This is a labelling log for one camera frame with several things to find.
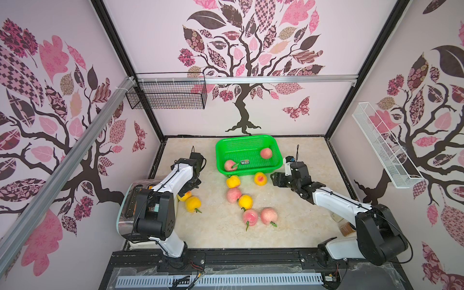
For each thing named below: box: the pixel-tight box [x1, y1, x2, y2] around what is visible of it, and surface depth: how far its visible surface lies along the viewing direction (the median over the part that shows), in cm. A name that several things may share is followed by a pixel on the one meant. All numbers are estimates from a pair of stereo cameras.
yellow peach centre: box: [238, 194, 254, 211], surface depth 87 cm
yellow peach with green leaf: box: [184, 195, 203, 214], surface depth 88 cm
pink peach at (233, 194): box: [226, 187, 242, 204], surface depth 89 cm
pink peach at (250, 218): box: [242, 209, 259, 232], surface depth 82 cm
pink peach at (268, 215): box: [260, 207, 278, 226], surface depth 82 cm
